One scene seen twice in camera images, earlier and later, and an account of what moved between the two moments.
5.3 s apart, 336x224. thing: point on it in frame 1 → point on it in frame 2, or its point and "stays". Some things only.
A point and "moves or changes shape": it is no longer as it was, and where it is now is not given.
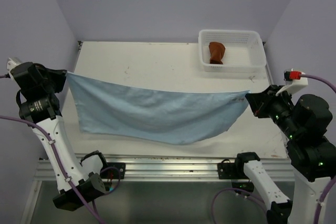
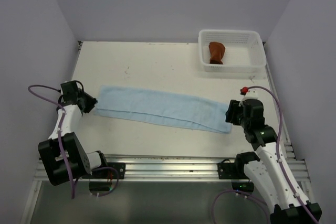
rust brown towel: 217,50 stays
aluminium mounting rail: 166,167 stays
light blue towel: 172,118 moves or changes shape
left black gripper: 59,75 → 91,102
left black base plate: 113,171 stays
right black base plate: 228,170 stays
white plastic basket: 244,51 stays
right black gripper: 260,100 → 230,114
